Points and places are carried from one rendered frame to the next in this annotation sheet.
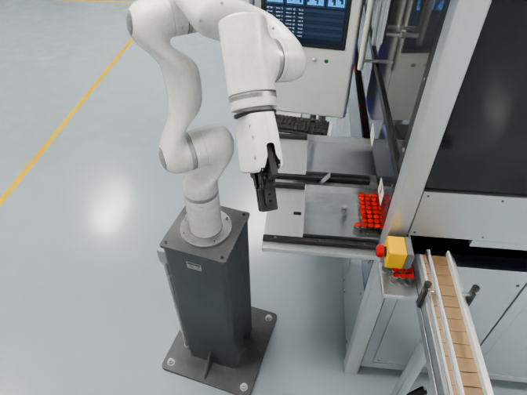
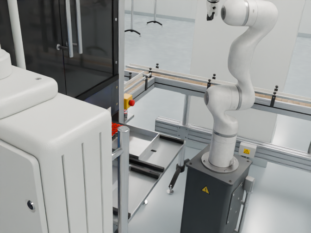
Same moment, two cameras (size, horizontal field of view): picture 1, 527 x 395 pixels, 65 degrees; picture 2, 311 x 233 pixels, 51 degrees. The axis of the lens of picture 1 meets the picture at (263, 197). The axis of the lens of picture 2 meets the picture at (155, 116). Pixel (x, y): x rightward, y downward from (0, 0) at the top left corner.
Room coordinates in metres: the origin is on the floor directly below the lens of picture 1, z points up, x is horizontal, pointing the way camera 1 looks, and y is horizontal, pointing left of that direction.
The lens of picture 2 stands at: (2.47, 0.29, 1.82)
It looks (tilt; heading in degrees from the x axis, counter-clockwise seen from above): 27 degrees down; 197
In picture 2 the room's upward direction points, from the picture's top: 3 degrees clockwise
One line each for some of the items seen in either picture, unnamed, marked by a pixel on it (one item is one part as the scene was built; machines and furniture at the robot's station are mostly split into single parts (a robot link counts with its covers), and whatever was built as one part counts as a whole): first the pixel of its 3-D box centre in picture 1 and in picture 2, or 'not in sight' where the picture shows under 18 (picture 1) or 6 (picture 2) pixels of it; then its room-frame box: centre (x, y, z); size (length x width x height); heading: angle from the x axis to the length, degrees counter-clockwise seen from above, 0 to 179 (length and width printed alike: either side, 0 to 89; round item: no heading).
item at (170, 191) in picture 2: not in sight; (179, 171); (0.13, -0.16, 0.07); 0.50 x 0.08 x 0.14; 174
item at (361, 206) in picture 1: (361, 213); (114, 135); (1.07, -0.36, 0.91); 0.18 x 0.02 x 0.05; 174
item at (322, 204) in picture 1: (350, 213); (121, 138); (1.07, -0.32, 0.90); 0.34 x 0.26 x 0.04; 84
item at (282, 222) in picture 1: (329, 187); (116, 162); (1.25, -0.27, 0.87); 0.70 x 0.48 x 0.02; 174
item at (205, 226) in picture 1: (203, 210); (222, 147); (1.04, 0.21, 0.95); 0.19 x 0.19 x 0.18
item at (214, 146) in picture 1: (206, 161); (222, 109); (1.05, 0.18, 1.16); 0.19 x 0.12 x 0.24; 118
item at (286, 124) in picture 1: (288, 123); not in sight; (1.79, -0.13, 0.82); 0.40 x 0.14 x 0.02; 76
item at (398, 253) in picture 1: (397, 252); (124, 101); (0.81, -0.41, 1.00); 0.08 x 0.07 x 0.07; 84
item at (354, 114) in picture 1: (354, 124); not in sight; (1.92, -0.50, 0.73); 1.98 x 0.01 x 0.25; 174
